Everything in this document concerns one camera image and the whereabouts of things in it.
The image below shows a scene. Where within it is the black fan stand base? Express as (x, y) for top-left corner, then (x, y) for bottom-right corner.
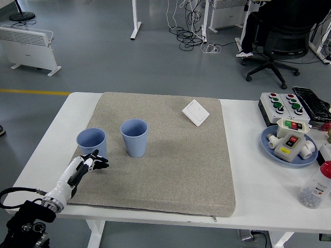
(9, 0), (36, 21)

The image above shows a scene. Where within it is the white button control box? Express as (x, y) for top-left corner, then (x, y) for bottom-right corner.
(279, 92), (311, 125)
(258, 92), (294, 127)

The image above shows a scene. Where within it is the white table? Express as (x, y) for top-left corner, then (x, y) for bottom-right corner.
(3, 91), (331, 248)

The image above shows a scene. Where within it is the black floor cable bundle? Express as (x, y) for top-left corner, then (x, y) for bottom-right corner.
(169, 0), (207, 51)

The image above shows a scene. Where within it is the white panel heater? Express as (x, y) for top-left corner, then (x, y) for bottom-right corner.
(208, 0), (250, 33)
(0, 25), (62, 77)

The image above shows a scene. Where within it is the grey power strip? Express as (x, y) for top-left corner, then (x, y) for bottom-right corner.
(236, 228), (271, 243)

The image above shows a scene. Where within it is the clear jar with red lid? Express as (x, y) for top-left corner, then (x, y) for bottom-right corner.
(297, 160), (331, 209)

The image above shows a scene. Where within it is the white small box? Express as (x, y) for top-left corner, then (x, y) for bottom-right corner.
(317, 143), (331, 166)

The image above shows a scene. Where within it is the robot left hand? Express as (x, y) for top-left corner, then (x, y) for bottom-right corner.
(46, 149), (110, 205)

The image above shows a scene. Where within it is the cream red-green switch box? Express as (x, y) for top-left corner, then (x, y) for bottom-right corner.
(275, 118), (312, 139)

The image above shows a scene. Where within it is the grey-brown cushion mat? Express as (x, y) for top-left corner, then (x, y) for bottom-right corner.
(57, 91), (236, 222)

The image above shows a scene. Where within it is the blue round plate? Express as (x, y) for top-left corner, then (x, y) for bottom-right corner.
(260, 125), (319, 169)

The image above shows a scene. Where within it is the black office chair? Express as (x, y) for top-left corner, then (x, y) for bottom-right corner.
(242, 18), (311, 90)

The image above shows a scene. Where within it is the white desk leg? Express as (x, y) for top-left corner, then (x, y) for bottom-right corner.
(200, 0), (210, 43)
(130, 0), (142, 40)

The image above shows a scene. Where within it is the blue ribbed plastic cup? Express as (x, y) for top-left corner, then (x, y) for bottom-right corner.
(120, 118), (149, 158)
(76, 128), (108, 160)

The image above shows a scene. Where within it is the white floor cable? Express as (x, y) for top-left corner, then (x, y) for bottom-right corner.
(165, 0), (223, 55)

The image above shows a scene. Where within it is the grey red-black switch box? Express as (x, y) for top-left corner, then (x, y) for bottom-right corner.
(273, 133), (307, 163)

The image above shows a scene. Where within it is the black plastic tray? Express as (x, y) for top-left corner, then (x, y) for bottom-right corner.
(292, 86), (331, 121)

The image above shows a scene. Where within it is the white pipe fitting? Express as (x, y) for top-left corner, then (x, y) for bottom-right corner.
(267, 132), (281, 150)
(299, 139), (318, 160)

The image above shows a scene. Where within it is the white wall switch plate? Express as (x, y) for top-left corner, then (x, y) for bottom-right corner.
(182, 99), (210, 128)

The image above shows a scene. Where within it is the white desk frame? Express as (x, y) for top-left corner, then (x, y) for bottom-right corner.
(308, 0), (331, 65)

